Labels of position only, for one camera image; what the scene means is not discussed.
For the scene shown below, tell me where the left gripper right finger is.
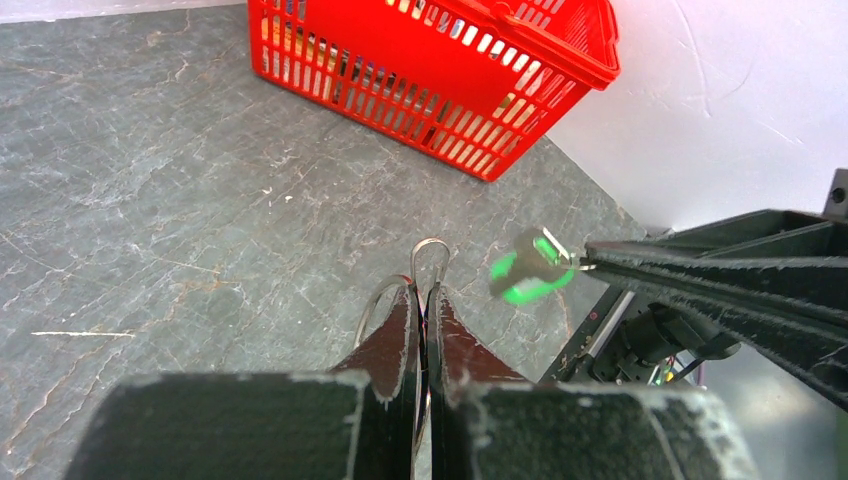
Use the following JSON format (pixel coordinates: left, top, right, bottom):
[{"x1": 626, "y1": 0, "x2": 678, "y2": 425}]
[{"x1": 427, "y1": 284, "x2": 527, "y2": 479}]

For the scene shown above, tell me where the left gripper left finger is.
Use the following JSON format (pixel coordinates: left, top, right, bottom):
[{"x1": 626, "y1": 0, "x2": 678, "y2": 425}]
[{"x1": 332, "y1": 283, "x2": 420, "y2": 479}]

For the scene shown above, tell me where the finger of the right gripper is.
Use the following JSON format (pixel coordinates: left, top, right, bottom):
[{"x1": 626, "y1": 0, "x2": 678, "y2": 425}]
[
  {"x1": 582, "y1": 254, "x2": 847, "y2": 409},
  {"x1": 585, "y1": 210, "x2": 847, "y2": 311}
]

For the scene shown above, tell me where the large silver keyring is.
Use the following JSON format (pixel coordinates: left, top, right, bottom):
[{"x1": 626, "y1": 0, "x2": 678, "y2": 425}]
[{"x1": 372, "y1": 237, "x2": 451, "y2": 458}]

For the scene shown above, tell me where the green key tag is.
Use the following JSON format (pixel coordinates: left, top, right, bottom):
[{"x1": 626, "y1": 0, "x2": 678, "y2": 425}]
[{"x1": 489, "y1": 227, "x2": 577, "y2": 305}]

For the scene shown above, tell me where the red plastic basket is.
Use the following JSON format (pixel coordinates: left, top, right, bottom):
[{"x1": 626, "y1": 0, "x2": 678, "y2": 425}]
[{"x1": 247, "y1": 0, "x2": 621, "y2": 182}]

